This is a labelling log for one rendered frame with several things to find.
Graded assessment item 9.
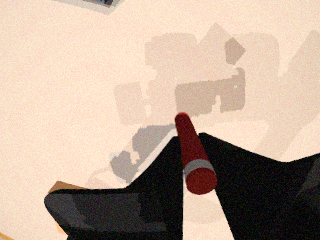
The red peg with grey band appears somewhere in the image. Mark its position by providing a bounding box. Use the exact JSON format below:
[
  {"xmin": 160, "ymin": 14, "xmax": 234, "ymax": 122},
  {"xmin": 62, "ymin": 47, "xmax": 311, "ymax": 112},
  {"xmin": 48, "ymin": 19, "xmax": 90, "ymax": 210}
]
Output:
[{"xmin": 173, "ymin": 112, "xmax": 217, "ymax": 195}]

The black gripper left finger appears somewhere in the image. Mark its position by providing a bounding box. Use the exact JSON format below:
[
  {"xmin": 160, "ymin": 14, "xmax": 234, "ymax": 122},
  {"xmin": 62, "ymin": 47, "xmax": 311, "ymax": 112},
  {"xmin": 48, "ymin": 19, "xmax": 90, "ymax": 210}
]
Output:
[{"xmin": 44, "ymin": 136, "xmax": 184, "ymax": 240}]

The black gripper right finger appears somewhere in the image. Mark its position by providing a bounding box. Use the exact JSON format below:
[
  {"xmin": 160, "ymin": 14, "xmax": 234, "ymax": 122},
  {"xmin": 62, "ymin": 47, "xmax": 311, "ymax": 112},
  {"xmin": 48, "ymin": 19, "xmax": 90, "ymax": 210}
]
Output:
[{"xmin": 199, "ymin": 132, "xmax": 320, "ymax": 240}]

